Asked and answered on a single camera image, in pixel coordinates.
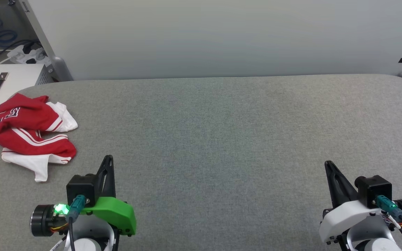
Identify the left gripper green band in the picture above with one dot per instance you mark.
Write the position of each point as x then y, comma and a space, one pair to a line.
117, 212

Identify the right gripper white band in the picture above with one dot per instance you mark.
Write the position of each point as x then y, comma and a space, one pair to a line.
344, 218

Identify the red and white sports jersey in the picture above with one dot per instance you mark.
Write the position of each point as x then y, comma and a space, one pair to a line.
30, 139

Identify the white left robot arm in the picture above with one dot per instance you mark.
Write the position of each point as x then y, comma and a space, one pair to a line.
89, 240

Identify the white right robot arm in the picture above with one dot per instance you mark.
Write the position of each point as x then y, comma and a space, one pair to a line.
372, 237

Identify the white power strip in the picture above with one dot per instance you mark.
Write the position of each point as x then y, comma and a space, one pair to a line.
26, 55

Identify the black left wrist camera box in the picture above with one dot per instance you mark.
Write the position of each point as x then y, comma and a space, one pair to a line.
80, 188

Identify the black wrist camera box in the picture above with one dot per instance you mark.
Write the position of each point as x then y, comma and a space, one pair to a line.
373, 190
80, 188

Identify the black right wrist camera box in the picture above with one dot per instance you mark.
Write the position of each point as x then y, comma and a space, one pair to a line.
373, 190

